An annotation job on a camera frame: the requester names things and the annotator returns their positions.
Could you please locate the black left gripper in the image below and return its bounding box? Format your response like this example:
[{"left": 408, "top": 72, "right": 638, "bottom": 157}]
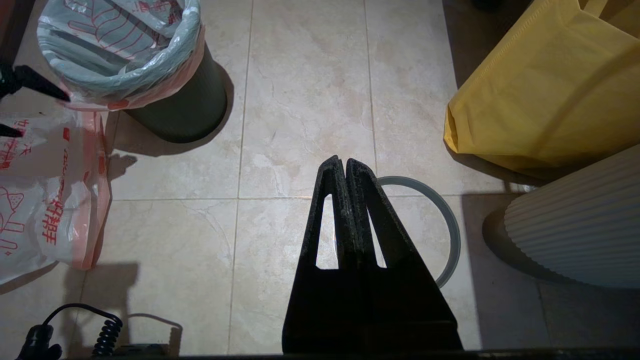
[{"left": 0, "top": 61, "right": 71, "bottom": 139}]

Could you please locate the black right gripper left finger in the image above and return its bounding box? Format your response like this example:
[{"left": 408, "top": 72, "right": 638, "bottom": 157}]
[{"left": 281, "top": 155, "right": 369, "bottom": 352}]

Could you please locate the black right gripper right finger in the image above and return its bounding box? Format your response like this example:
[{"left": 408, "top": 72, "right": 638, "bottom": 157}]
[{"left": 345, "top": 159, "right": 464, "bottom": 352}]

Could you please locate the grey bin rim ring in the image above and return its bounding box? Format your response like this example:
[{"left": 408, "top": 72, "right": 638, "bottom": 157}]
[{"left": 330, "top": 176, "right": 461, "bottom": 289}]

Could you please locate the white garbage bag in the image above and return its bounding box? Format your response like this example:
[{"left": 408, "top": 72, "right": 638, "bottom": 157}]
[{"left": 36, "top": 0, "right": 207, "bottom": 112}]

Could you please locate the white red-printed plastic bag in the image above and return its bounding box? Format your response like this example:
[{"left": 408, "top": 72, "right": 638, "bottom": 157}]
[{"left": 0, "top": 107, "right": 112, "bottom": 286}]

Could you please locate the black round trash bin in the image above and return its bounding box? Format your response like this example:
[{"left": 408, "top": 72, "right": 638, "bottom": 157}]
[{"left": 122, "top": 42, "right": 229, "bottom": 145}]

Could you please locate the yellow fabric bag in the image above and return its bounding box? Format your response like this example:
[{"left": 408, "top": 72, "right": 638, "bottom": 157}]
[{"left": 443, "top": 0, "right": 640, "bottom": 173}]

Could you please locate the black cable with plug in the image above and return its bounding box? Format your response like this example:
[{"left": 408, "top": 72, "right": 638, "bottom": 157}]
[{"left": 17, "top": 304, "right": 123, "bottom": 360}]

